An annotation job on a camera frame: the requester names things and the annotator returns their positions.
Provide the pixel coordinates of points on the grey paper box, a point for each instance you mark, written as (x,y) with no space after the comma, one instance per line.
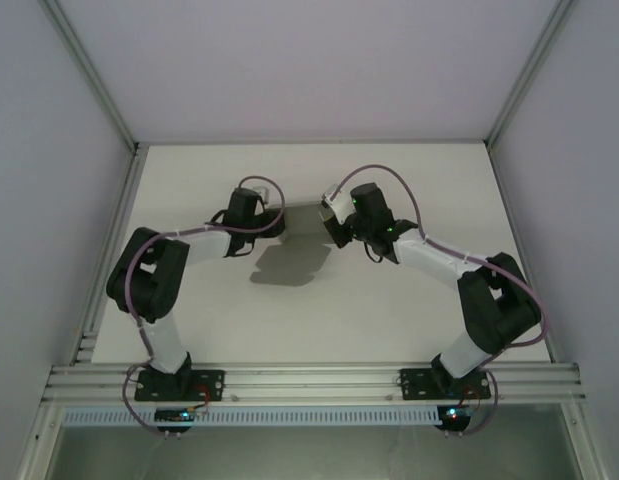
(294,265)

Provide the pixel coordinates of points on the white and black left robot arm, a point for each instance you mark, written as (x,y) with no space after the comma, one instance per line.
(169,340)

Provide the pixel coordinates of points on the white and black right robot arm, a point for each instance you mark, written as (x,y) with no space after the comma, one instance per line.
(499,310)

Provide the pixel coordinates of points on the grey metal panel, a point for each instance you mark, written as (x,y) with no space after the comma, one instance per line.
(309,452)

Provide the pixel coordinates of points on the aluminium left table rail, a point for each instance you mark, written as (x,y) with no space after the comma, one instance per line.
(121,210)

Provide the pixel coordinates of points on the aluminium table rail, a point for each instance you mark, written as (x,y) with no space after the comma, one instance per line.
(519,240)
(121,210)

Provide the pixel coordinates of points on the aluminium mounting rail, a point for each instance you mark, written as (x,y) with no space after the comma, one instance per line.
(309,382)

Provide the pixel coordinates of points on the aluminium right table rail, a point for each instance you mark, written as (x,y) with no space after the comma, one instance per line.
(519,240)

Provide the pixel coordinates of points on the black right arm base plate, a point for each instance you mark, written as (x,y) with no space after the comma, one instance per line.
(414,382)

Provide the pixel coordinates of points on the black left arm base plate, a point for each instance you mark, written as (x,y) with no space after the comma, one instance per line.
(209,382)

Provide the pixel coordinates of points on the aluminium left frame post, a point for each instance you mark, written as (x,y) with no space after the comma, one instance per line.
(89,75)

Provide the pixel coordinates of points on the aluminium frame post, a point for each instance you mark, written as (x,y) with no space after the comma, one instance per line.
(89,75)
(531,75)

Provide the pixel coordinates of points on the aluminium right frame post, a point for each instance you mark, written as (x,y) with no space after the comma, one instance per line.
(531,75)

